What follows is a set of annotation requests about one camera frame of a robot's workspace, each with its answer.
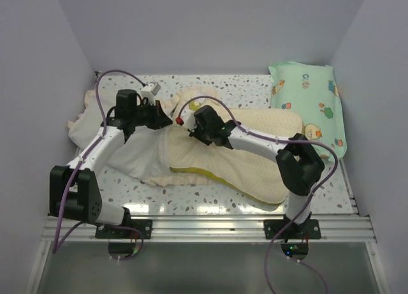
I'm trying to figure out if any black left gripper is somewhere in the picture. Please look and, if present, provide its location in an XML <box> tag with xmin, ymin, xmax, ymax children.
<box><xmin>131</xmin><ymin>99</ymin><xmax>173</xmax><ymax>130</ymax></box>

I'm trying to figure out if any white pillowcase with cream ruffle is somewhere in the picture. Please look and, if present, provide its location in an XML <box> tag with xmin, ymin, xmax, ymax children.
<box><xmin>68</xmin><ymin>90</ymin><xmax>213</xmax><ymax>186</ymax></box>

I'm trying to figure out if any cream yellow dotted pillow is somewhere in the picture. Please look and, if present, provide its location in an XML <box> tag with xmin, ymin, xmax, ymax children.
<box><xmin>165</xmin><ymin>86</ymin><xmax>303</xmax><ymax>206</ymax></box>

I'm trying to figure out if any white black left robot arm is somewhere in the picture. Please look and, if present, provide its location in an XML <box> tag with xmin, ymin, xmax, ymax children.
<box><xmin>49</xmin><ymin>82</ymin><xmax>172</xmax><ymax>239</ymax></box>

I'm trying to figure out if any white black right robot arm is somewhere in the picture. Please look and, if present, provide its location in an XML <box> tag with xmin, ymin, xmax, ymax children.
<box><xmin>181</xmin><ymin>105</ymin><xmax>324</xmax><ymax>239</ymax></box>

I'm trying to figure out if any green cartoon print pillow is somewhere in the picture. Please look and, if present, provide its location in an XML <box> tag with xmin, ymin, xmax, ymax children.
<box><xmin>268</xmin><ymin>61</ymin><xmax>347</xmax><ymax>159</ymax></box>

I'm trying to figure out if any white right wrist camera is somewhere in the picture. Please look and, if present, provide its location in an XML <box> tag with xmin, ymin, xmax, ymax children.
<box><xmin>184</xmin><ymin>114</ymin><xmax>197</xmax><ymax>131</ymax></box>

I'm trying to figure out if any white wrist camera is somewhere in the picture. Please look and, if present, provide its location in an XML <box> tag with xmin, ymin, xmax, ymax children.
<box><xmin>140</xmin><ymin>82</ymin><xmax>161</xmax><ymax>99</ymax></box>
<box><xmin>184</xmin><ymin>114</ymin><xmax>197</xmax><ymax>131</ymax></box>

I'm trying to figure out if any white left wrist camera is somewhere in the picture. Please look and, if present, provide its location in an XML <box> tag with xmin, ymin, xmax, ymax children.
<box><xmin>140</xmin><ymin>82</ymin><xmax>161</xmax><ymax>99</ymax></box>

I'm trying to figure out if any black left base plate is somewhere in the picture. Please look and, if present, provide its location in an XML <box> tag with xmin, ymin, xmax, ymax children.
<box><xmin>95</xmin><ymin>219</ymin><xmax>153</xmax><ymax>239</ymax></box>

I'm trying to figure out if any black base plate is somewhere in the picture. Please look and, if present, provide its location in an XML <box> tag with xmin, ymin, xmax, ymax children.
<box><xmin>263</xmin><ymin>217</ymin><xmax>322</xmax><ymax>242</ymax></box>
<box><xmin>95</xmin><ymin>219</ymin><xmax>153</xmax><ymax>239</ymax></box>

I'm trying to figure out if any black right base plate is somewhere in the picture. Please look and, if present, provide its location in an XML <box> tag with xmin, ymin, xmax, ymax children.
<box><xmin>263</xmin><ymin>217</ymin><xmax>322</xmax><ymax>242</ymax></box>

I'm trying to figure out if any aluminium front rail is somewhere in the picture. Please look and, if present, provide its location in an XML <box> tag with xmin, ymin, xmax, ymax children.
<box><xmin>40</xmin><ymin>214</ymin><xmax>379</xmax><ymax>244</ymax></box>

